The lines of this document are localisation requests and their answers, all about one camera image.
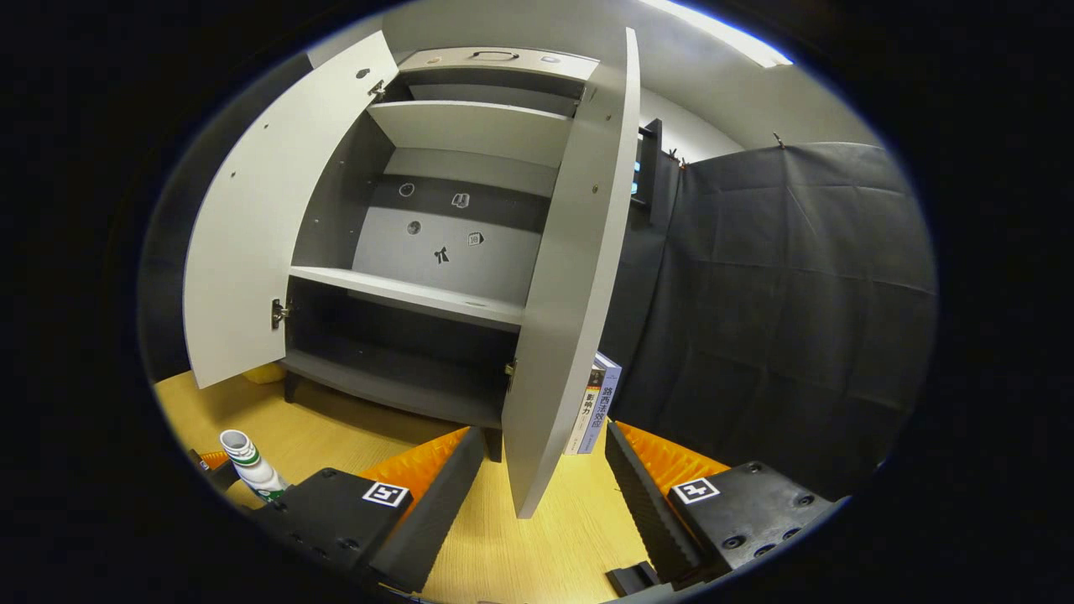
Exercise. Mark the grey cabinet drawer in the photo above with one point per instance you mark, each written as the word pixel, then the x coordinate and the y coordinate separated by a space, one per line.
pixel 554 67

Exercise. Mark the white plastic bottle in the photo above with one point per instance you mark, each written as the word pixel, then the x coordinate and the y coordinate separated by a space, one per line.
pixel 252 470

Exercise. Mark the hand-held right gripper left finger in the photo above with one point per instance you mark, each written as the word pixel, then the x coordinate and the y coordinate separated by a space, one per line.
pixel 436 520

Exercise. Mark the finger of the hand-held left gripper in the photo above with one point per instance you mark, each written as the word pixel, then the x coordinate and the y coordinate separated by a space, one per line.
pixel 220 474

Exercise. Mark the grey cabinet bottom board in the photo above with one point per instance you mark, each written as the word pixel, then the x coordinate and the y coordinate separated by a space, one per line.
pixel 394 386

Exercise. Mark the metal door hinge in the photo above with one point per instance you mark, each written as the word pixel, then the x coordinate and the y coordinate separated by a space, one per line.
pixel 509 373
pixel 376 89
pixel 278 314

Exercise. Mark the grey cabinet door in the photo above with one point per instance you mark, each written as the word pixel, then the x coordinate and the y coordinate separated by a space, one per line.
pixel 562 294
pixel 268 210

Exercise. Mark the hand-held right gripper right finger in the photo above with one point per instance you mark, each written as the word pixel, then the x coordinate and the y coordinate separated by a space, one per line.
pixel 646 503

